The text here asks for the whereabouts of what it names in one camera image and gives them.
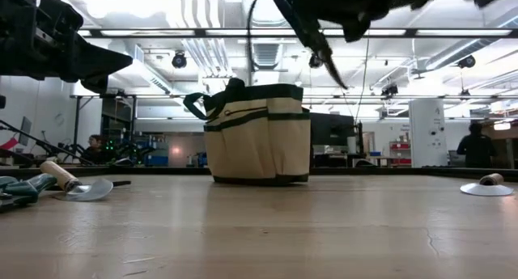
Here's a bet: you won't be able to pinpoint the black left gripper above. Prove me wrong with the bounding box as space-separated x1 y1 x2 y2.
0 0 134 95

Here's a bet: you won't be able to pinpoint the green-handled garden snips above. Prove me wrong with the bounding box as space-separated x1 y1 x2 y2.
0 173 58 213

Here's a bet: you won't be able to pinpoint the beige green-trimmed gardening bag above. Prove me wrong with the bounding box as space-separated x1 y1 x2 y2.
182 77 312 187

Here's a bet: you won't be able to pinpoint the person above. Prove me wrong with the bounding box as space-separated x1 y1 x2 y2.
83 133 111 165
456 120 499 169

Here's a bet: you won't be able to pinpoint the grey computer monitor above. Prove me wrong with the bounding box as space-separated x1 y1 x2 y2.
18 116 33 147

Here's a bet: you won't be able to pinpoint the blue storage bins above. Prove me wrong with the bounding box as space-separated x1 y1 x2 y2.
143 140 169 167

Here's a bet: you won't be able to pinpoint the black computer monitor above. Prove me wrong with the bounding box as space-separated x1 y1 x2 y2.
310 112 357 147

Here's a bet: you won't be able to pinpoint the white column cabinet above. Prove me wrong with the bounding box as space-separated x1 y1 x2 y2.
408 99 449 168

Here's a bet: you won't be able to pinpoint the red storage shelf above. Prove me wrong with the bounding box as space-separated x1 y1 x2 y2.
388 140 412 166

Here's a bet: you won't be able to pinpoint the black background rig frame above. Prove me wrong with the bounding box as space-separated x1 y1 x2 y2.
70 92 138 167

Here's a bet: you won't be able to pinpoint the black aluminium rig frame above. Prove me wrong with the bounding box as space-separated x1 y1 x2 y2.
0 27 518 181

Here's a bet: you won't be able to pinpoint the black hanging cable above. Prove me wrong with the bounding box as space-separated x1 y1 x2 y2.
245 0 266 86

